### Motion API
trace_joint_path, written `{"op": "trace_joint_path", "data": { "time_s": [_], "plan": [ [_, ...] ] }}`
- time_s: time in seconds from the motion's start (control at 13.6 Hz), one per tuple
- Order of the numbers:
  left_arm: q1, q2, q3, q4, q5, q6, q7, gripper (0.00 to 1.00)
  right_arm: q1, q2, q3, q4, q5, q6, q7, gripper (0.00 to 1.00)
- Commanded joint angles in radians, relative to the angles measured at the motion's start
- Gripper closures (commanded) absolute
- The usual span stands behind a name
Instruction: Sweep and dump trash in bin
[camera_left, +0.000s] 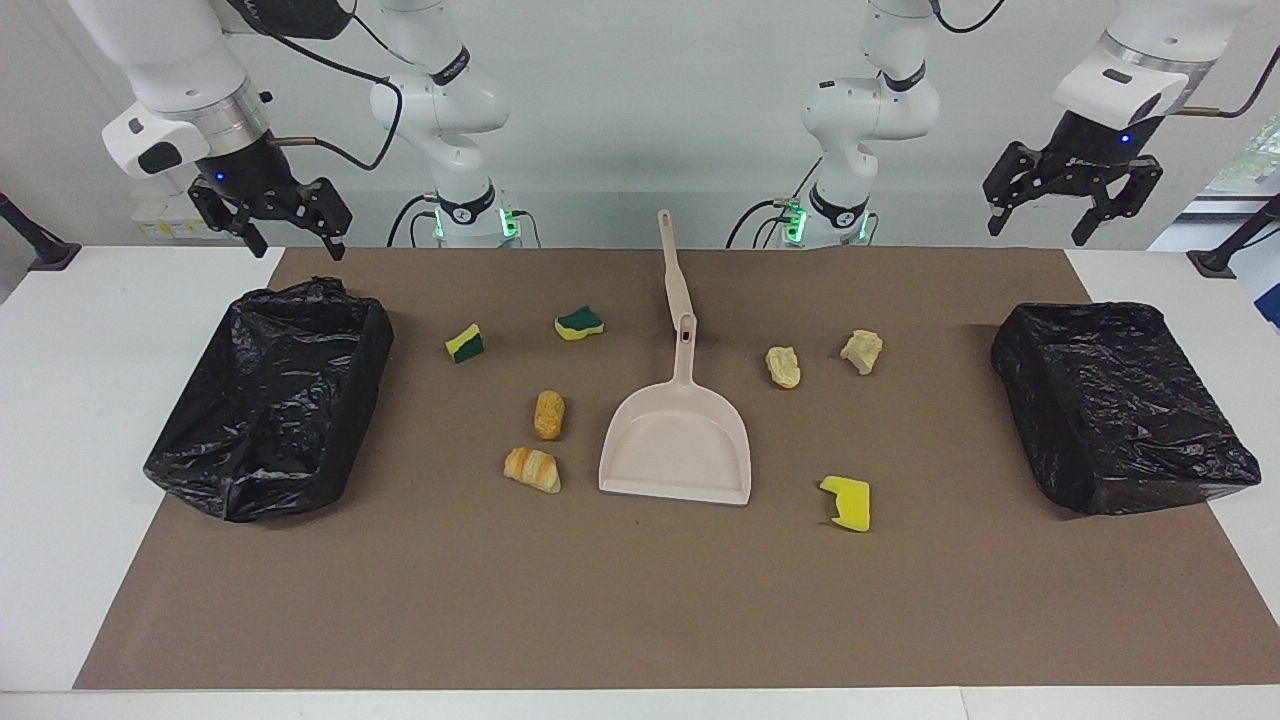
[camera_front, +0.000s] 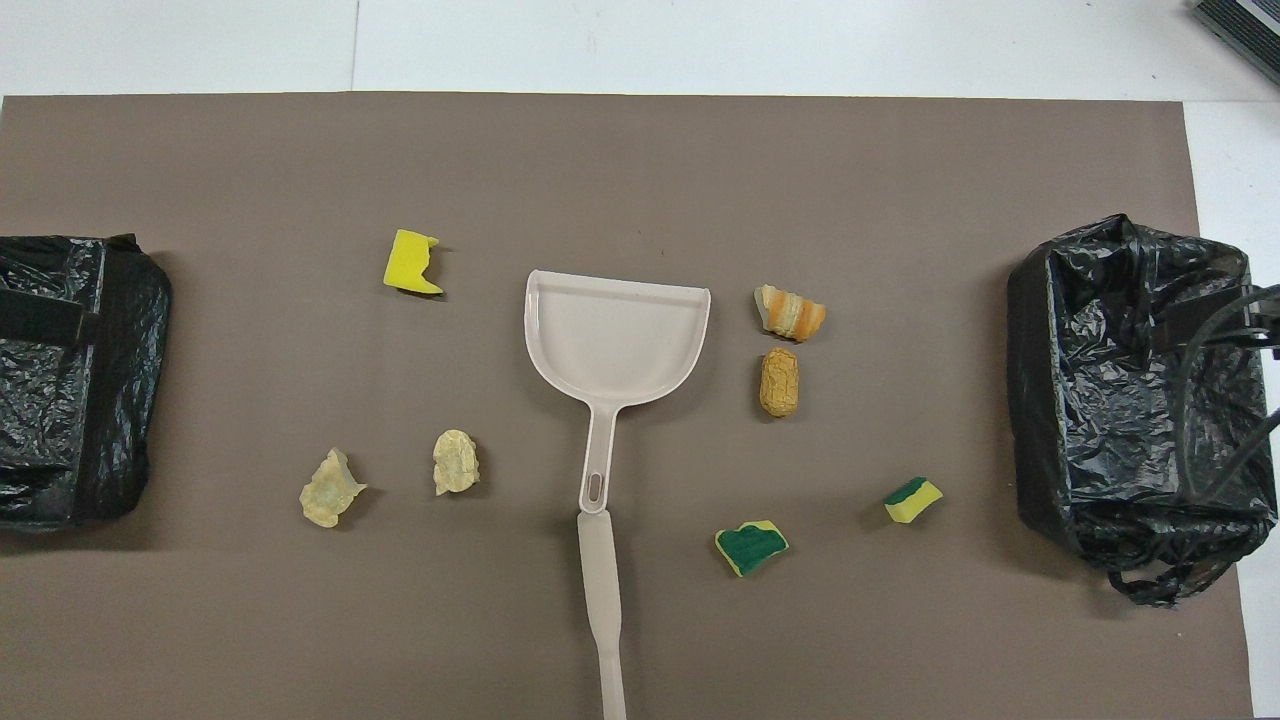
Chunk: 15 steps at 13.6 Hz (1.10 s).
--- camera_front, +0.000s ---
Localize torn cream foam bread piece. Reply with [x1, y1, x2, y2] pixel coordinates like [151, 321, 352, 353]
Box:
[299, 447, 368, 529]
[432, 429, 481, 497]

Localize plain yellow sponge piece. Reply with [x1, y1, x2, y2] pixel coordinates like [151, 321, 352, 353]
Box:
[383, 229, 444, 297]

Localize striped toy croissant piece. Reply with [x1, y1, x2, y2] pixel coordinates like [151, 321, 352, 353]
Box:
[753, 284, 828, 343]

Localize beige plastic dustpan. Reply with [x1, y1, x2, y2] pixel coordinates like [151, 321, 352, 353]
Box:
[524, 269, 712, 516]

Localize corn cob bread piece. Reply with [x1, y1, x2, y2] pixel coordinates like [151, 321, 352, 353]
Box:
[758, 347, 801, 419]

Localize black bag lined bin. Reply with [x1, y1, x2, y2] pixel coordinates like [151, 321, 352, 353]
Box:
[0, 233, 173, 533]
[1005, 213, 1280, 609]

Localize beige hand brush black bristles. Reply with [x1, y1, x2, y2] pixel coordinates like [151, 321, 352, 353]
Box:
[577, 508, 629, 720]

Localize small green yellow sponge piece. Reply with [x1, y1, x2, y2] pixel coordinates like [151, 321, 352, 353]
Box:
[884, 476, 945, 525]

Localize large torn green yellow sponge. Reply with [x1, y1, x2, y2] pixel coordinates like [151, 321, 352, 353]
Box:
[714, 519, 790, 579]

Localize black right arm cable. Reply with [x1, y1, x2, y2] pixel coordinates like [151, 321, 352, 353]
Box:
[1150, 290, 1280, 506]

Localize dark grey ribbed device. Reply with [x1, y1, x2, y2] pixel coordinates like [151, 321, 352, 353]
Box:
[1190, 0, 1280, 86]

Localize large brown paper mat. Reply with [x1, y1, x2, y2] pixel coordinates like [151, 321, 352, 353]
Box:
[0, 92, 1256, 720]

